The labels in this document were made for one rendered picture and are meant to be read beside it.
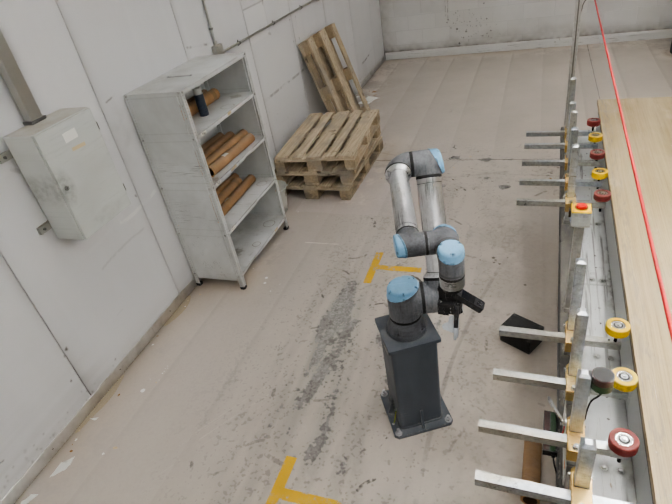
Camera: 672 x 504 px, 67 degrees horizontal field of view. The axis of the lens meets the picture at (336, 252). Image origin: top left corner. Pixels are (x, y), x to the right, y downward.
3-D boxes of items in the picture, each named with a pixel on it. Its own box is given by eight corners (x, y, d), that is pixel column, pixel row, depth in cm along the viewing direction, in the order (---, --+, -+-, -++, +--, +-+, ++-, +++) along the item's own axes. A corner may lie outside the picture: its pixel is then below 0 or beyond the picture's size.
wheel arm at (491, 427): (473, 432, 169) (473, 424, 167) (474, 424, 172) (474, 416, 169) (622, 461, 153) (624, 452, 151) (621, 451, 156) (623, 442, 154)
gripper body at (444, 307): (441, 302, 195) (439, 277, 189) (464, 304, 192) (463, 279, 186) (438, 316, 190) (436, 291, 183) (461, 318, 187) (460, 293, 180)
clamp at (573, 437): (565, 460, 157) (567, 450, 154) (565, 423, 167) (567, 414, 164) (586, 464, 155) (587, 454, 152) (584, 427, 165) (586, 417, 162)
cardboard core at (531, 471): (520, 493, 225) (524, 436, 247) (520, 503, 229) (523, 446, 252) (540, 497, 222) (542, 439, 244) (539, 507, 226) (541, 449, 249)
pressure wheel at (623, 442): (604, 469, 155) (610, 446, 148) (603, 447, 161) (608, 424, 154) (635, 475, 152) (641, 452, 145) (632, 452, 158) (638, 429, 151)
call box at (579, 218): (569, 228, 200) (571, 211, 196) (569, 219, 206) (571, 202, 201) (589, 229, 198) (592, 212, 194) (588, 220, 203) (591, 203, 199)
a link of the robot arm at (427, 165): (424, 310, 244) (406, 153, 240) (461, 306, 242) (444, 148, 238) (427, 316, 229) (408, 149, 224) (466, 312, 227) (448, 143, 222)
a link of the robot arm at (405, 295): (387, 303, 249) (384, 275, 239) (423, 300, 247) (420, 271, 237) (389, 325, 236) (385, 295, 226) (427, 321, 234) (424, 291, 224)
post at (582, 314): (563, 410, 190) (577, 312, 163) (563, 402, 192) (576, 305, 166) (574, 412, 188) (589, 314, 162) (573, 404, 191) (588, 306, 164)
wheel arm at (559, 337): (498, 337, 207) (499, 329, 205) (499, 331, 210) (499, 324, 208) (620, 352, 192) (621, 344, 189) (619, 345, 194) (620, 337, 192)
